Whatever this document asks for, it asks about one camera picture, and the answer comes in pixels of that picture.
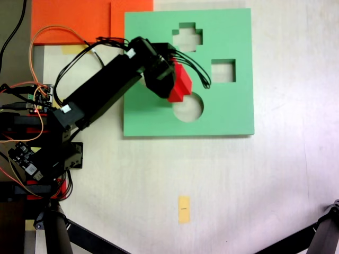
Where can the red cross block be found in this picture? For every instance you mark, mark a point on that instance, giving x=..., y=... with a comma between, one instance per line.
x=182, y=79

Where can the green shape sorter board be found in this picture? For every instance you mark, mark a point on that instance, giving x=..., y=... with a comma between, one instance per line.
x=227, y=113

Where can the yellow tape piece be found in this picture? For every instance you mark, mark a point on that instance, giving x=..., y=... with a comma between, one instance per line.
x=71, y=49

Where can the circuit board with green terminal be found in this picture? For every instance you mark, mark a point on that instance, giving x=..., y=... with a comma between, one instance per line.
x=42, y=99

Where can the yellow tape marker strip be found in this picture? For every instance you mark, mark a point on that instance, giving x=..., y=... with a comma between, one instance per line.
x=184, y=209

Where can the red base clamp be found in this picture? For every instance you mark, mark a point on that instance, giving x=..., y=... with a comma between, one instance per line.
x=34, y=130
x=62, y=186

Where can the black circuit board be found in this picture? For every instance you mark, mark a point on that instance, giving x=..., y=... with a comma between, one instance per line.
x=21, y=156

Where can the black tripod leg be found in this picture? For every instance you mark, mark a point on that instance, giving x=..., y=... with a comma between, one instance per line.
x=57, y=238
x=327, y=232

